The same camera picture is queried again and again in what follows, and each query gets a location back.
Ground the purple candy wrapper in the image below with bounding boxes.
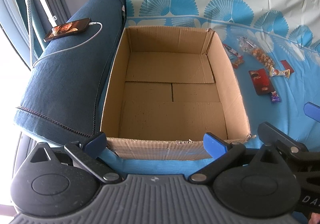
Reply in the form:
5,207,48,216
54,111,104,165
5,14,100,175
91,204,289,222
270,91,281,104

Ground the small red packet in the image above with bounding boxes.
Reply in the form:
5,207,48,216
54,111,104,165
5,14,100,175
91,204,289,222
280,60,295,73

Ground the yellow white candy bar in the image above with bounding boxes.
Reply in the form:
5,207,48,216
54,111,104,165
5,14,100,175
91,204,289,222
269,67,291,78

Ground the dark red snack packet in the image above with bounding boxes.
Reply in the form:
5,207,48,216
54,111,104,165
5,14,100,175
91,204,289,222
248,68,275,95

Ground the red white candy wrapper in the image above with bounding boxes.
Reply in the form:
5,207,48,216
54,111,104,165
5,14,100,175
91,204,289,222
231,56,244,69

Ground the clear bag of nuts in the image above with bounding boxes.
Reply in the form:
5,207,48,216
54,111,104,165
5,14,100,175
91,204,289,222
238,37,274,71

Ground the red Nescafe coffee stick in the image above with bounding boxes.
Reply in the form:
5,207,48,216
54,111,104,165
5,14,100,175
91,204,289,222
222,43,243,60

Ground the person's hand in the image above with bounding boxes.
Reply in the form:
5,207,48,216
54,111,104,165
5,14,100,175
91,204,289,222
308,213,320,224

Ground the blue fabric sofa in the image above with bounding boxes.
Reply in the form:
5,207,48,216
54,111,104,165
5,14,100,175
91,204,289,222
14,0,125,144

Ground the open cardboard box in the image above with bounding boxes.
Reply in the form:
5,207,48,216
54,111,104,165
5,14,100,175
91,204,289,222
100,26,251,160

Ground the black smartphone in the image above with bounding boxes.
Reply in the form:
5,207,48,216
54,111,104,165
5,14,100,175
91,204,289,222
43,18,91,43

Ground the white metal stand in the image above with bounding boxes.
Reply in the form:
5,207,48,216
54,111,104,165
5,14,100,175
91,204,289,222
1,0,56,68

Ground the white charging cable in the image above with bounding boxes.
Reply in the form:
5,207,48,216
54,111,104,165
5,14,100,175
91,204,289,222
32,21,104,67

